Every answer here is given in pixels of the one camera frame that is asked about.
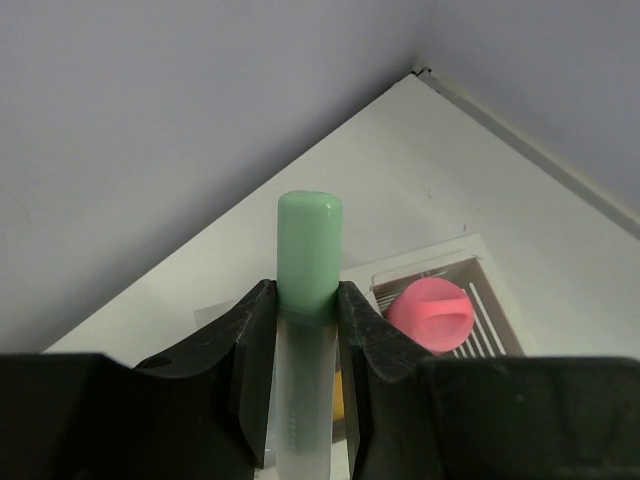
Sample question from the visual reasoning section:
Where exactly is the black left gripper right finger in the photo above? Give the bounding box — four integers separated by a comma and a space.
337, 281, 639, 479

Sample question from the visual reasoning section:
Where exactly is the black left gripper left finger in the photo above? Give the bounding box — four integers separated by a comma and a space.
1, 280, 277, 479

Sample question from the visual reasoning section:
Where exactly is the orange highlighter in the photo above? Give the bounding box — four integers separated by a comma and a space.
333, 371, 345, 423

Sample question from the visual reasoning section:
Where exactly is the metal rail on right edge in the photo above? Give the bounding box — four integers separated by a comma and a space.
412, 67, 639, 239

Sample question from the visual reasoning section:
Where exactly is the green highlighter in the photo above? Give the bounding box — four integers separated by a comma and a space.
275, 191, 343, 479

